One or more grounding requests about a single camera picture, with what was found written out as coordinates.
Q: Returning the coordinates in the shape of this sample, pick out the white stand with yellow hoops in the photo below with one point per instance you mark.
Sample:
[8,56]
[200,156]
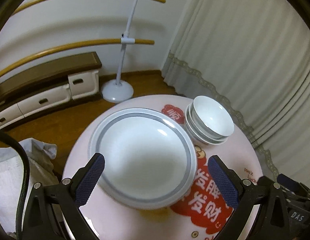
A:
[125,40]

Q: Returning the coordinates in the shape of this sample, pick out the white porcelain bowl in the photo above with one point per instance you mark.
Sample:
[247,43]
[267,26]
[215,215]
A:
[202,138]
[197,129]
[212,116]

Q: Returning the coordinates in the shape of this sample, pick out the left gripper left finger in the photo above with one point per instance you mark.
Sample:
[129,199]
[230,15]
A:
[85,179]

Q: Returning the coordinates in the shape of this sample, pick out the low brown white cabinet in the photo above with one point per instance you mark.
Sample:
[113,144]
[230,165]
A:
[48,85]

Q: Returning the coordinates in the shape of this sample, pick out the white cloth pile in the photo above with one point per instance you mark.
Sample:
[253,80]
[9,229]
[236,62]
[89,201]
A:
[40,154]

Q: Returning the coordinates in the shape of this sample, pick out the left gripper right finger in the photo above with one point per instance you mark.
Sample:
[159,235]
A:
[227,181]

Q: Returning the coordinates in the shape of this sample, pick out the beige pleated curtain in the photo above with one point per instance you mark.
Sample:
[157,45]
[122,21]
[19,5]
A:
[253,57]

